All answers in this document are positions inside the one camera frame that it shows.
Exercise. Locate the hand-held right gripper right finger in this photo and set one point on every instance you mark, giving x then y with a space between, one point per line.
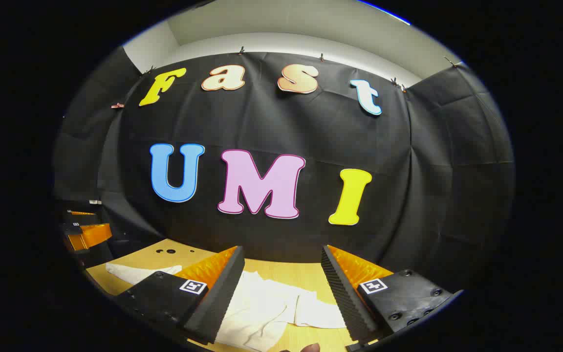
342 298

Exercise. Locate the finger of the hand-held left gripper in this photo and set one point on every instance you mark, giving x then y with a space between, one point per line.
91 235
78 217

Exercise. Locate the cream white sweatshirt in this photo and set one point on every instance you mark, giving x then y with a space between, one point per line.
262 303

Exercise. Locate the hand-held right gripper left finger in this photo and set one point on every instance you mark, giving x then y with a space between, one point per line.
223 293

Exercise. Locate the black backdrop cloth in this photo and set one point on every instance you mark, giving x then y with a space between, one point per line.
271 122

